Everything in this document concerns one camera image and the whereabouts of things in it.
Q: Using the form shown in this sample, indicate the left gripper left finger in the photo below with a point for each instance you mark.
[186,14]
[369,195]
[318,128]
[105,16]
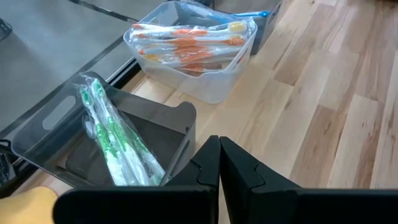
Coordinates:
[155,205]

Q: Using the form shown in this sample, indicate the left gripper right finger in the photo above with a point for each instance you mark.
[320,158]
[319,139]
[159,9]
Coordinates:
[280,205]

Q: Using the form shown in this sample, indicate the blue toothbrush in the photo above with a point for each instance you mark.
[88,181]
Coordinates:
[217,17]
[252,14]

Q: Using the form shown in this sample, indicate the dark grey plastic bin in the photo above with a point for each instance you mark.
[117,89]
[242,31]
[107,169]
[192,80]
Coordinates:
[264,34]
[161,124]

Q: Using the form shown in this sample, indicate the clear plastic bin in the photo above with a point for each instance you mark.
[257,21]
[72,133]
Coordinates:
[205,90]

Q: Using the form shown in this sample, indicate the yellow cloth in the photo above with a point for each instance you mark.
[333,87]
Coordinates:
[25,207]

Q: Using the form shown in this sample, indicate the black floor stand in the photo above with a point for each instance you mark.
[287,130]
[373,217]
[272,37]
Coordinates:
[4,29]

